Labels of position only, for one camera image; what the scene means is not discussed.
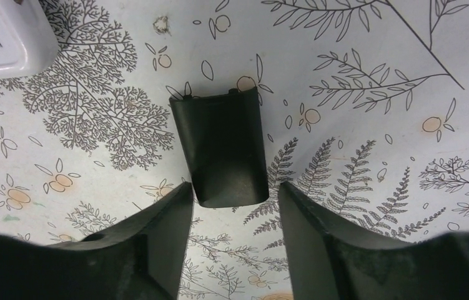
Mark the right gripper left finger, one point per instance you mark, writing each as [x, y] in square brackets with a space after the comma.
[140, 257]

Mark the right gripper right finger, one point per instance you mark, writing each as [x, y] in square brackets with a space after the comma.
[331, 257]

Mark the black battery cover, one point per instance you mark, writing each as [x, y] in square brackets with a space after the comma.
[223, 144]

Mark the white AC remote control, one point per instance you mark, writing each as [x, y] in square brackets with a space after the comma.
[28, 44]

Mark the floral table mat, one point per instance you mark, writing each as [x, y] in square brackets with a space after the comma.
[364, 101]

